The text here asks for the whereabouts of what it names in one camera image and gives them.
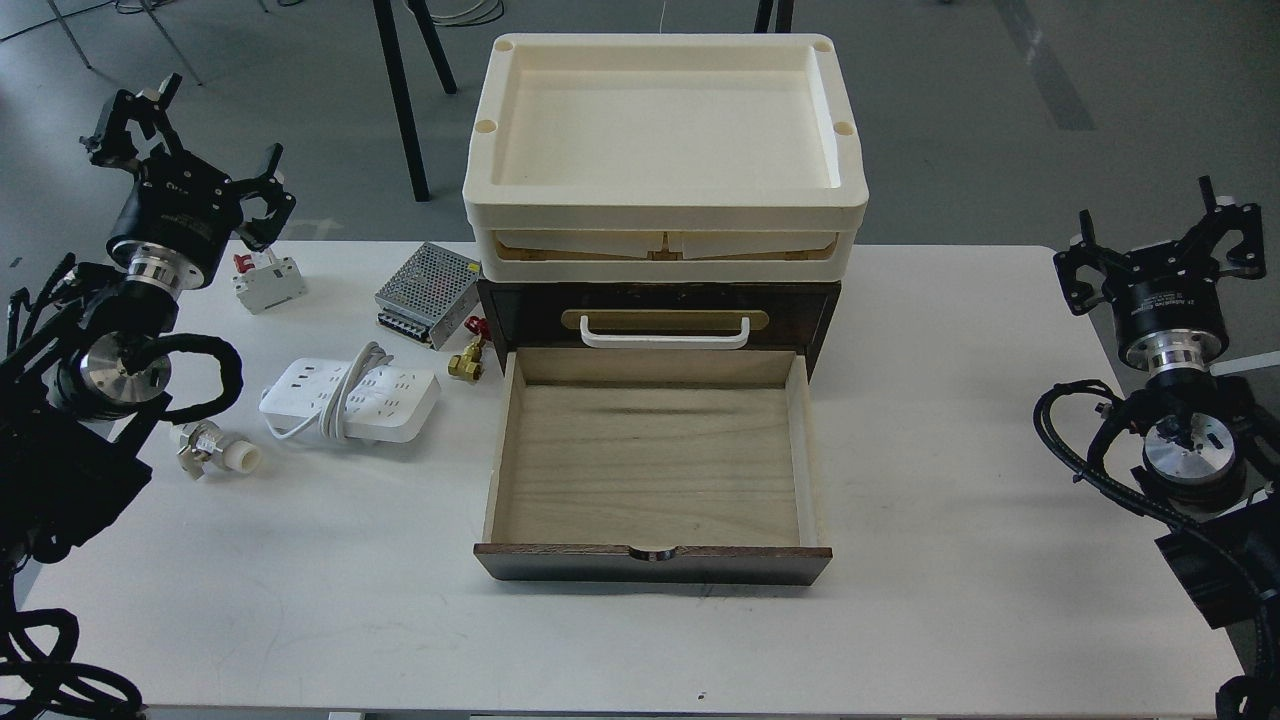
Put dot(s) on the white circuit breaker red switch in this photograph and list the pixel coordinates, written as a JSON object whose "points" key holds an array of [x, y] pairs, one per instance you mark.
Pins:
{"points": [[263, 280]]}

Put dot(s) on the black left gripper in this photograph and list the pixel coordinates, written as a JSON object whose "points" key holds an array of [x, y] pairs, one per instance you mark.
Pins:
{"points": [[175, 215]]}

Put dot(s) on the open wooden drawer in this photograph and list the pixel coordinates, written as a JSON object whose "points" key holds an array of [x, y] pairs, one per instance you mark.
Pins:
{"points": [[654, 466]]}

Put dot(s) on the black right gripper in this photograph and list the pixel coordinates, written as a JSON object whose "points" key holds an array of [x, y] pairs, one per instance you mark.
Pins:
{"points": [[1152, 291]]}

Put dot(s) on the black table leg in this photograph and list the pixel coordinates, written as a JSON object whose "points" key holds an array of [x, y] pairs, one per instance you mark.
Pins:
{"points": [[399, 89]]}

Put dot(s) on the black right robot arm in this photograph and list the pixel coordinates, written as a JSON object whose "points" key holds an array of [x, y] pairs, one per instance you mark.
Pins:
{"points": [[1192, 448]]}

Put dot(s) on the brass valve red handle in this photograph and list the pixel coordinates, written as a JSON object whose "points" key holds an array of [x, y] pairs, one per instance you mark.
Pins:
{"points": [[468, 366]]}

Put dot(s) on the white power strip with cable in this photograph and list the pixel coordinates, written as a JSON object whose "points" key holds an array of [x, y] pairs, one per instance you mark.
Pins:
{"points": [[367, 398]]}

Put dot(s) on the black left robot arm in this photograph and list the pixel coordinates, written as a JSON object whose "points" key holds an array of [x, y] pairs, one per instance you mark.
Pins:
{"points": [[93, 364]]}

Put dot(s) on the white drawer handle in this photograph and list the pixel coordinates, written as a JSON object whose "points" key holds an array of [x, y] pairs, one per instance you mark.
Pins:
{"points": [[716, 336]]}

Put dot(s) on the black stand leg right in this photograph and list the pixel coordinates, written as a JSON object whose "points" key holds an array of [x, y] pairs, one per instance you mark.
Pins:
{"points": [[774, 15]]}

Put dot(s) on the cream plastic stacked tray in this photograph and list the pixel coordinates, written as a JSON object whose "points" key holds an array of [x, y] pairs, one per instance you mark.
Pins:
{"points": [[664, 158]]}

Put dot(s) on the metal mesh power supply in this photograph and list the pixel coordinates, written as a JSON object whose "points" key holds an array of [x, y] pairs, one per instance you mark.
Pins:
{"points": [[430, 296]]}

